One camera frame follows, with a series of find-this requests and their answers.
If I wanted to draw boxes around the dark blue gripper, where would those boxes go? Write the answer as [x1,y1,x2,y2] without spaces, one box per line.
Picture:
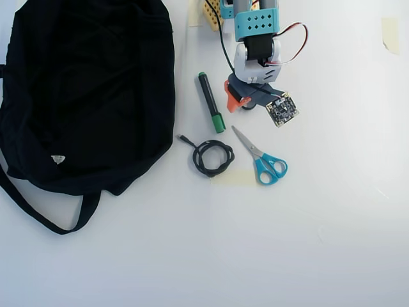
[223,72,286,114]

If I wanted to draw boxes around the black fabric bag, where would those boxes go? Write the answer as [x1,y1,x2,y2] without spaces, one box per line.
[0,0,176,236]

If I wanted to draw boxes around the black marker with green cap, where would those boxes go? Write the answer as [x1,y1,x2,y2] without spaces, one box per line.
[195,72,227,134]

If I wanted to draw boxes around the long beige masking tape strip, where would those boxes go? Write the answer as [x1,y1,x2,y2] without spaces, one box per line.
[209,169,261,187]

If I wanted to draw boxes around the yellow perforated base block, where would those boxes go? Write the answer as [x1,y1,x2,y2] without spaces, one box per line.
[203,0,225,33]

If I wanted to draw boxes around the short beige masking tape piece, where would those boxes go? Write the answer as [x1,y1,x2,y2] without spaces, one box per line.
[382,17,401,56]

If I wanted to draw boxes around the bare camera circuit board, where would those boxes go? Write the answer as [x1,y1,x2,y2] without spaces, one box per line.
[265,91,301,129]

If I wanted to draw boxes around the scissors with blue handles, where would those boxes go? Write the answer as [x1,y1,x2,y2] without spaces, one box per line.
[231,125,288,186]

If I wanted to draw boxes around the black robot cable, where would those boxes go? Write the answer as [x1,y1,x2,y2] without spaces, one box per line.
[204,0,284,98]

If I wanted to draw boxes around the coiled black usb cable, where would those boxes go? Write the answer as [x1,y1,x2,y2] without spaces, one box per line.
[177,134,236,178]

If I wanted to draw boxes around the red and white servo wire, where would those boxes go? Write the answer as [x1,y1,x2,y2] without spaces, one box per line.
[264,22,309,68]

